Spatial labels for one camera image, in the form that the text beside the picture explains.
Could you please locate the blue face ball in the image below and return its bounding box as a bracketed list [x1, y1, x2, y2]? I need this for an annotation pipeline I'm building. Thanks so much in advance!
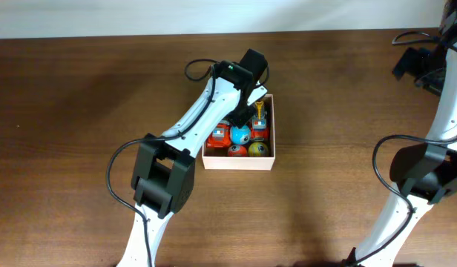
[230, 125, 251, 145]

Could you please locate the red toy truck yellow ladder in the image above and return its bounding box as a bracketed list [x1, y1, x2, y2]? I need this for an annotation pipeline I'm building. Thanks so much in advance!
[251, 101, 269, 142]

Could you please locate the red toy fire truck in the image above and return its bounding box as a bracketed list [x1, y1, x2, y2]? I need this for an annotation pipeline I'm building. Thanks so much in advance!
[206, 120, 231, 148]

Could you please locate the orange face ball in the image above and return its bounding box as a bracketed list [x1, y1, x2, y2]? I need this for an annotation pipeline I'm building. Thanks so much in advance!
[227, 145, 248, 157]

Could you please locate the yellow face ball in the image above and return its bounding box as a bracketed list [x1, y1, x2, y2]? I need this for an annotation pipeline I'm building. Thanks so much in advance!
[248, 142, 269, 157]

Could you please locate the white cardboard box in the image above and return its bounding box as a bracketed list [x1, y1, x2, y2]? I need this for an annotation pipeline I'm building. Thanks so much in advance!
[201, 94, 276, 171]

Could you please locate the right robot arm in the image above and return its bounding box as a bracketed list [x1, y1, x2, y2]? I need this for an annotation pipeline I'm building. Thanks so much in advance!
[341, 0, 457, 266]

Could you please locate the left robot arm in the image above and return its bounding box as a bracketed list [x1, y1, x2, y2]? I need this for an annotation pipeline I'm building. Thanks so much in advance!
[115, 49, 269, 266]

